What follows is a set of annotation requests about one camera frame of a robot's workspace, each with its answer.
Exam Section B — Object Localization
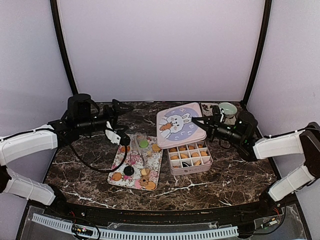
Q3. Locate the round biscuit tray top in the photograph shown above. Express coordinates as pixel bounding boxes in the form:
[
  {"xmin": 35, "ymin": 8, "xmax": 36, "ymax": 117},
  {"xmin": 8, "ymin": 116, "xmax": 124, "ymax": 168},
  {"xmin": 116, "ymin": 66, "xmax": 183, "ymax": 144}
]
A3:
[{"xmin": 152, "ymin": 143, "xmax": 161, "ymax": 152}]

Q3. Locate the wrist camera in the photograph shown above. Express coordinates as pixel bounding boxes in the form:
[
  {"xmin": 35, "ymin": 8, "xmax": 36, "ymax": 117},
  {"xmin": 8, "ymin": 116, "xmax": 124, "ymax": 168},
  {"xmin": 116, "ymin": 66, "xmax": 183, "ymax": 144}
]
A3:
[
  {"xmin": 104, "ymin": 121, "xmax": 131, "ymax": 146},
  {"xmin": 212, "ymin": 105, "xmax": 226, "ymax": 123}
]

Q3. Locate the black chocolate sandwich cookie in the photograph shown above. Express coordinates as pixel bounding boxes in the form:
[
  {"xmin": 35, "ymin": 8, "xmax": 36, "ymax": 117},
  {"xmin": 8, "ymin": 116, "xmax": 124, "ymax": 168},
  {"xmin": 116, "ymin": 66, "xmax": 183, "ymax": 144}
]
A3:
[{"xmin": 123, "ymin": 165, "xmax": 135, "ymax": 176}]

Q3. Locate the metal tongs white handle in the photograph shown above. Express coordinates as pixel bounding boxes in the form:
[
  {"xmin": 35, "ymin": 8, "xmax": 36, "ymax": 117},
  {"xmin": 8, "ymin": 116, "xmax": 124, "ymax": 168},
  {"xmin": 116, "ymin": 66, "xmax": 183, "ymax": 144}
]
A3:
[{"xmin": 130, "ymin": 134, "xmax": 146, "ymax": 168}]

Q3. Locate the pink round cookie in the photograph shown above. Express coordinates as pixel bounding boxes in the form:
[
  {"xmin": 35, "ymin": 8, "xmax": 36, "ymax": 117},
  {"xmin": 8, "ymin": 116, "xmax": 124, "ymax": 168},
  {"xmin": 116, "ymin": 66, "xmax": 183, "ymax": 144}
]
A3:
[{"xmin": 134, "ymin": 179, "xmax": 142, "ymax": 189}]

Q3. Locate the compartment cookie box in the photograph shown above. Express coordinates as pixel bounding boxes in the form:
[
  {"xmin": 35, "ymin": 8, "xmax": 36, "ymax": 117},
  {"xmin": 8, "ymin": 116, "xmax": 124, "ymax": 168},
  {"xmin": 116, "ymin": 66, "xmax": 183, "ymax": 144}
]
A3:
[{"xmin": 166, "ymin": 140, "xmax": 213, "ymax": 176}]

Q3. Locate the white cable duct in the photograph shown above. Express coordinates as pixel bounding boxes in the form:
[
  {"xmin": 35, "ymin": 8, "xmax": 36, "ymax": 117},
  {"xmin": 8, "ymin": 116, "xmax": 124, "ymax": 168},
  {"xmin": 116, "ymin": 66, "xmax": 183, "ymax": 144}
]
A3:
[{"xmin": 31, "ymin": 213, "xmax": 239, "ymax": 240}]

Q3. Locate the green round cookie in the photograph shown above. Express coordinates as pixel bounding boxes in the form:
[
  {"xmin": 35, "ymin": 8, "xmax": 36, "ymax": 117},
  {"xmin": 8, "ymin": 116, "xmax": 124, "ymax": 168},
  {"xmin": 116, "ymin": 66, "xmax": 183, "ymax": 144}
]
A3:
[{"xmin": 139, "ymin": 140, "xmax": 149, "ymax": 148}]

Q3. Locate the brown flower cookie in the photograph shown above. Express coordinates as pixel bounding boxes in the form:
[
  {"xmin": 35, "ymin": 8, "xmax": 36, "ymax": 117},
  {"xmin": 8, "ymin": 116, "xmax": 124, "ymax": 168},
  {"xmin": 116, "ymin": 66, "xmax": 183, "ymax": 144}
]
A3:
[{"xmin": 139, "ymin": 175, "xmax": 149, "ymax": 187}]

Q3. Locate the floral cookie tray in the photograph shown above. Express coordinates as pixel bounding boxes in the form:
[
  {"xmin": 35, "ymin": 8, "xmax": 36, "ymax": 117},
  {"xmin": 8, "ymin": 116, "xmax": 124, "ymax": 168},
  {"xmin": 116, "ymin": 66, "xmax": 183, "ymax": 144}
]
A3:
[{"xmin": 107, "ymin": 134, "xmax": 163, "ymax": 191}]

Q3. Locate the orange chip cookie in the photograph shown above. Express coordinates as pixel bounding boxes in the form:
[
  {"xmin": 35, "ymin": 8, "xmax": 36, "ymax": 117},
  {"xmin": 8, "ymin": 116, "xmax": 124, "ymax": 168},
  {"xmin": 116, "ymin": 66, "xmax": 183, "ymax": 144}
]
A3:
[{"xmin": 120, "ymin": 146, "xmax": 131, "ymax": 153}]

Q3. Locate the clear box lid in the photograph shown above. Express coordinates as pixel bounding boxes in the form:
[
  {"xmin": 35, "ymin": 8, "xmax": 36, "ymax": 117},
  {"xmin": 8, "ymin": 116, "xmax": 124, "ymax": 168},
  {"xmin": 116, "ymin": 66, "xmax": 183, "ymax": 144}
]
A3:
[{"xmin": 156, "ymin": 102, "xmax": 207, "ymax": 149}]

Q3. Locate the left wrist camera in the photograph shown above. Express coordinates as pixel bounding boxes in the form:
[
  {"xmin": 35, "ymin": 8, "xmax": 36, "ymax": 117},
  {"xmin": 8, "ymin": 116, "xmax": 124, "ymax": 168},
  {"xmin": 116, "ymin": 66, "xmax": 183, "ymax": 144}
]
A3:
[{"xmin": 104, "ymin": 121, "xmax": 131, "ymax": 146}]

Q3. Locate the green ceramic bowl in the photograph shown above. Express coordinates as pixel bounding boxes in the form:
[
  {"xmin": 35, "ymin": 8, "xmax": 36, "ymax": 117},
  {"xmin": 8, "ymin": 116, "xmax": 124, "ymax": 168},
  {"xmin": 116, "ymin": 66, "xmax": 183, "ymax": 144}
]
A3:
[{"xmin": 218, "ymin": 102, "xmax": 238, "ymax": 118}]

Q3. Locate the black frame post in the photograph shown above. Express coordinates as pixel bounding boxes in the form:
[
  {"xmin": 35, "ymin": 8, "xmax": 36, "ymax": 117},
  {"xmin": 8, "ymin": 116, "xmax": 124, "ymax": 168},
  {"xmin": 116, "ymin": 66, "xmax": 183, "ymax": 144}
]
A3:
[
  {"xmin": 49, "ymin": 0, "xmax": 79, "ymax": 95},
  {"xmin": 240, "ymin": 0, "xmax": 273, "ymax": 109}
]

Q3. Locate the left black frame post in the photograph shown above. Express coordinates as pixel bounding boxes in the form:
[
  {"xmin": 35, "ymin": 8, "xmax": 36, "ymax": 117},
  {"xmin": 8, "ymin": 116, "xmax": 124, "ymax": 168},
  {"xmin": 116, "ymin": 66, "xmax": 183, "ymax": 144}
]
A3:
[{"xmin": 49, "ymin": 0, "xmax": 79, "ymax": 95}]

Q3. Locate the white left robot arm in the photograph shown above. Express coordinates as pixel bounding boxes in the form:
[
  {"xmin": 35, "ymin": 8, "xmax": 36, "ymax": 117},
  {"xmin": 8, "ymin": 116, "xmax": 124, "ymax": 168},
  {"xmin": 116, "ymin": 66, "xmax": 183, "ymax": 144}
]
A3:
[{"xmin": 0, "ymin": 93, "xmax": 134, "ymax": 218}]

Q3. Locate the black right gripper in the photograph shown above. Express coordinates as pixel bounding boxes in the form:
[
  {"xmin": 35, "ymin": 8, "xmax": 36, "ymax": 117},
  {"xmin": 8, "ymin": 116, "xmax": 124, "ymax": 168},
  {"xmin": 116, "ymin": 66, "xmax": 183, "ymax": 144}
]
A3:
[{"xmin": 191, "ymin": 113, "xmax": 245, "ymax": 145}]

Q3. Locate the floral square coaster plate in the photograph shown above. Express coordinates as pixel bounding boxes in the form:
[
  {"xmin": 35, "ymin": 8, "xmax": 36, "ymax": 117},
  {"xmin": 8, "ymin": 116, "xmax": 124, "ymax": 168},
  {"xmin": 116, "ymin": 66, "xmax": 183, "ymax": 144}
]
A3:
[{"xmin": 200, "ymin": 102, "xmax": 238, "ymax": 125}]

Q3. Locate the right black frame post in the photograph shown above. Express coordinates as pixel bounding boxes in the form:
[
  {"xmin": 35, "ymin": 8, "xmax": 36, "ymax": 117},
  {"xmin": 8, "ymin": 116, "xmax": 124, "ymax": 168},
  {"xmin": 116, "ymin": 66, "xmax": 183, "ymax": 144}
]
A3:
[{"xmin": 240, "ymin": 0, "xmax": 273, "ymax": 109}]

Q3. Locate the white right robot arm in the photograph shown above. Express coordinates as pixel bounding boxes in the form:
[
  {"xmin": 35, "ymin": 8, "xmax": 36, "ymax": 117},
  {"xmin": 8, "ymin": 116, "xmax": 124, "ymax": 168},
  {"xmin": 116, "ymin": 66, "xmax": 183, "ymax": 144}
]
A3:
[{"xmin": 191, "ymin": 111, "xmax": 320, "ymax": 217}]

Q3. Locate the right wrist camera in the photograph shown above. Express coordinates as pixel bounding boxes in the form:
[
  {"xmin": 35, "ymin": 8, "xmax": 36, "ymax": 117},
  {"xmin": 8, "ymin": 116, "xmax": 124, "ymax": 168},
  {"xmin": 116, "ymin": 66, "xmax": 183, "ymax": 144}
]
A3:
[{"xmin": 212, "ymin": 105, "xmax": 226, "ymax": 123}]

